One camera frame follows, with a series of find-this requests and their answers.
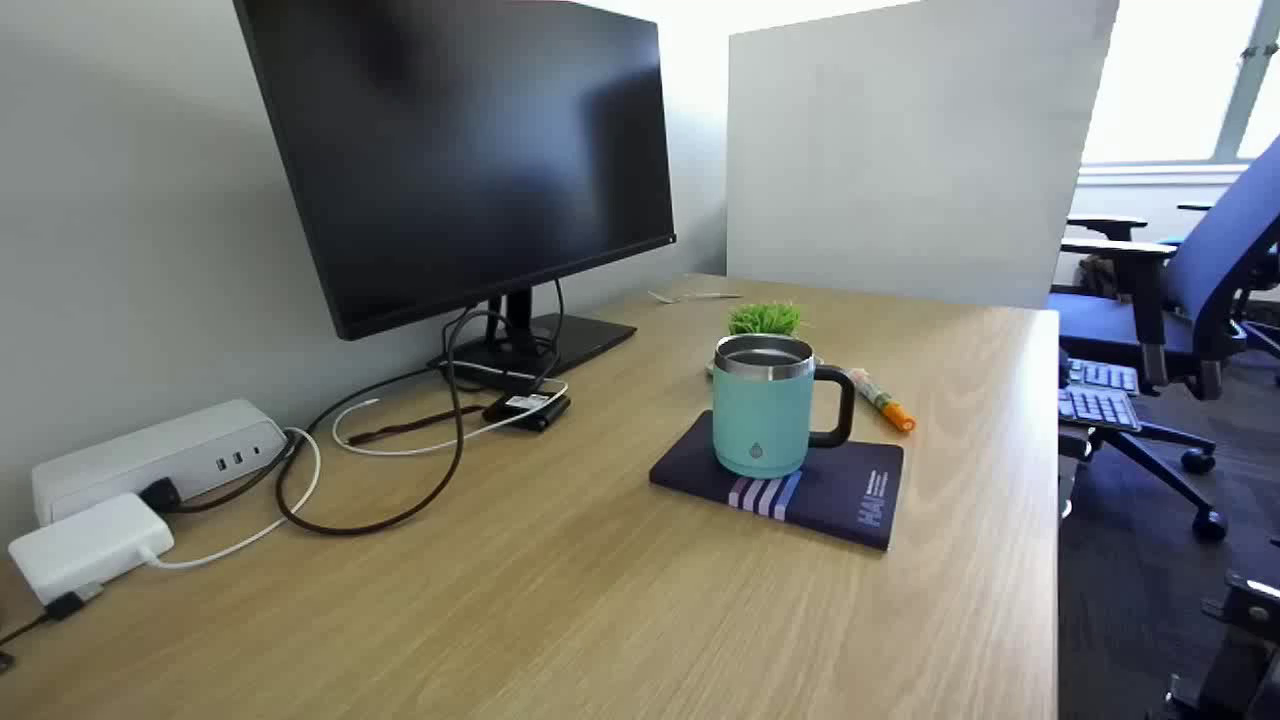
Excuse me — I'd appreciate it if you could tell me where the orange carrot toy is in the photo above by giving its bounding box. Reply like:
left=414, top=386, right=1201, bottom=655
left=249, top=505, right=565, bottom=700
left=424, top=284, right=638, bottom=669
left=846, top=365, right=918, bottom=442

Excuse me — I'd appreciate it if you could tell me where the black monitor stand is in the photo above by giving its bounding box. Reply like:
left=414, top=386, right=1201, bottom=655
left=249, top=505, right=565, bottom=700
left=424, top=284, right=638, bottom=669
left=436, top=280, right=638, bottom=392

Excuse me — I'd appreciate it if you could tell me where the small black hub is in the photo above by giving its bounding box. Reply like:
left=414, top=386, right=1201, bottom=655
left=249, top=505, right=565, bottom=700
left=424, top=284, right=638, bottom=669
left=481, top=388, right=575, bottom=438

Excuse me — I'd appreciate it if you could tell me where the teal metal mug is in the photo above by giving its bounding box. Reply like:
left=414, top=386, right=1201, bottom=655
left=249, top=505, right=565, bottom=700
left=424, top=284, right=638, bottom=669
left=704, top=334, right=859, bottom=486

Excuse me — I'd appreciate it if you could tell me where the green plant in white pot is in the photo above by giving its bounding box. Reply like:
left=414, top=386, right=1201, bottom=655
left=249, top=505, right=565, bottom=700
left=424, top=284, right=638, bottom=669
left=722, top=302, right=807, bottom=340

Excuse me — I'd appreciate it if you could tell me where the navy striped notebook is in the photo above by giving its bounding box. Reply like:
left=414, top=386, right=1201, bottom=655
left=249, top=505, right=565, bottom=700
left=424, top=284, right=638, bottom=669
left=648, top=409, right=907, bottom=552

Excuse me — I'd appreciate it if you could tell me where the black computer monitor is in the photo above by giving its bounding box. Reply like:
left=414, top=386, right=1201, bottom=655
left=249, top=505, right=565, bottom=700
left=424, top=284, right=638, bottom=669
left=231, top=0, right=681, bottom=346

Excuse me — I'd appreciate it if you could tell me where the grey keypad device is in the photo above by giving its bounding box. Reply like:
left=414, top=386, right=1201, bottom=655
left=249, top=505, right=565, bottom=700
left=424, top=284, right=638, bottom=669
left=1058, top=356, right=1147, bottom=438

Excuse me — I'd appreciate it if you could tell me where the white power strip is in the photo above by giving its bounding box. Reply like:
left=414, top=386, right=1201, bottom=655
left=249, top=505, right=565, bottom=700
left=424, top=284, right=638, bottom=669
left=27, top=395, right=293, bottom=530

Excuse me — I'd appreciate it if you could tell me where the white power adapter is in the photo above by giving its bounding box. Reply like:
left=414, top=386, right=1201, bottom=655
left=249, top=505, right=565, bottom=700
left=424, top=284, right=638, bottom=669
left=4, top=488, right=180, bottom=610

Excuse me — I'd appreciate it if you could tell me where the blue office chair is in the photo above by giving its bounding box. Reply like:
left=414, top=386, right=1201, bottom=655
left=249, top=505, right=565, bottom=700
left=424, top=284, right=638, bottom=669
left=1047, top=133, right=1280, bottom=548

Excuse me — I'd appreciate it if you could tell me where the black metal equipment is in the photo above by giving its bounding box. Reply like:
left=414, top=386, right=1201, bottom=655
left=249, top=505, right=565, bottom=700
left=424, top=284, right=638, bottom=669
left=1165, top=574, right=1280, bottom=720

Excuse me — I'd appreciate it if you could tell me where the black looped cable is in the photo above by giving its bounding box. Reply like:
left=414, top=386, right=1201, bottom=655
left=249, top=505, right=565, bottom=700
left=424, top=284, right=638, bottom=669
left=272, top=297, right=571, bottom=540

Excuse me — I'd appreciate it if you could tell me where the white thin cable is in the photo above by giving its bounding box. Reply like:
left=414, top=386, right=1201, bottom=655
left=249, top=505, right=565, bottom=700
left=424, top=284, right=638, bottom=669
left=327, top=380, right=575, bottom=463

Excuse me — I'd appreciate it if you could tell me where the white adapter cable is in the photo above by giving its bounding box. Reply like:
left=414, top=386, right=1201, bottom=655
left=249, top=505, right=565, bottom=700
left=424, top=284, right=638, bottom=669
left=134, top=426, right=327, bottom=575

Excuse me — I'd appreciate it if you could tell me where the black plug with cable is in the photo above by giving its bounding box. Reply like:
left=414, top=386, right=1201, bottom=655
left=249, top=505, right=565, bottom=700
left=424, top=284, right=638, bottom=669
left=134, top=438, right=295, bottom=520

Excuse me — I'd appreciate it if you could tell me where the window with white frame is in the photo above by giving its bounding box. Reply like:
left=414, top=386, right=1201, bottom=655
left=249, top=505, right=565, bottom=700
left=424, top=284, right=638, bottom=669
left=1075, top=0, right=1280, bottom=172

